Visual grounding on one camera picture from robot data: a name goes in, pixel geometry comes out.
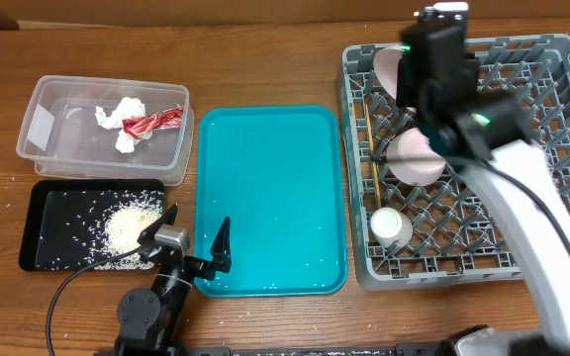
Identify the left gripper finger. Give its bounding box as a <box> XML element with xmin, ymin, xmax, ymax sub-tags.
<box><xmin>138</xmin><ymin>204</ymin><xmax>178</xmax><ymax>243</ymax></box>
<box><xmin>210</xmin><ymin>217</ymin><xmax>232</xmax><ymax>273</ymax></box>

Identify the pile of rice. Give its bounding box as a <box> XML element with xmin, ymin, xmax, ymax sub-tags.
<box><xmin>37</xmin><ymin>190</ymin><xmax>166</xmax><ymax>271</ymax></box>

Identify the large white plate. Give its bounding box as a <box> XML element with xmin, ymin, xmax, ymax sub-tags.
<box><xmin>373</xmin><ymin>44</ymin><xmax>410</xmax><ymax>99</ymax></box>

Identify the small pink plate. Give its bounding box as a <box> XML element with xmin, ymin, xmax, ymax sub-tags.
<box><xmin>386</xmin><ymin>128</ymin><xmax>446</xmax><ymax>186</ymax></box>

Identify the red snack wrapper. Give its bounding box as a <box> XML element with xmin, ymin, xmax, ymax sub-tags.
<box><xmin>123</xmin><ymin>106</ymin><xmax>184</xmax><ymax>139</ymax></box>

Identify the white napkin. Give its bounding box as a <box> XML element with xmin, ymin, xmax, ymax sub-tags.
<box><xmin>95</xmin><ymin>97</ymin><xmax>145</xmax><ymax>153</ymax></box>

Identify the wooden chopstick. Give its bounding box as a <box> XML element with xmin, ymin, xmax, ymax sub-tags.
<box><xmin>363</xmin><ymin>100</ymin><xmax>382</xmax><ymax>209</ymax></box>

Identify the white cup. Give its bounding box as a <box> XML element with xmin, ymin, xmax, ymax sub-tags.
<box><xmin>370</xmin><ymin>207</ymin><xmax>413</xmax><ymax>248</ymax></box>

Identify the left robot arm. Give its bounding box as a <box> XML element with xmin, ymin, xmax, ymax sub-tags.
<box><xmin>113</xmin><ymin>206</ymin><xmax>232</xmax><ymax>355</ymax></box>

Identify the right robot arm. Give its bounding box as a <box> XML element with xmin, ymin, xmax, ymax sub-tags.
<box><xmin>396</xmin><ymin>18</ymin><xmax>570</xmax><ymax>355</ymax></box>

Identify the grey dishwasher rack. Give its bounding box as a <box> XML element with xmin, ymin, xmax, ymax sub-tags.
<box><xmin>337</xmin><ymin>34</ymin><xmax>570</xmax><ymax>291</ymax></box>

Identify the teal serving tray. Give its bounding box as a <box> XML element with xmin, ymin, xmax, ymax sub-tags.
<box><xmin>194</xmin><ymin>106</ymin><xmax>348</xmax><ymax>298</ymax></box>

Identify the black rectangular tray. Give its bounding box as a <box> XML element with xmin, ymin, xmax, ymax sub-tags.
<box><xmin>18</xmin><ymin>179</ymin><xmax>165</xmax><ymax>271</ymax></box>

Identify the clear plastic bin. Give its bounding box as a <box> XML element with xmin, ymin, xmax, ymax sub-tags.
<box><xmin>16</xmin><ymin>75</ymin><xmax>194</xmax><ymax>186</ymax></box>

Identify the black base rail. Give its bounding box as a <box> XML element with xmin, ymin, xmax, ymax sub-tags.
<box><xmin>94</xmin><ymin>341</ymin><xmax>533</xmax><ymax>356</ymax></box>

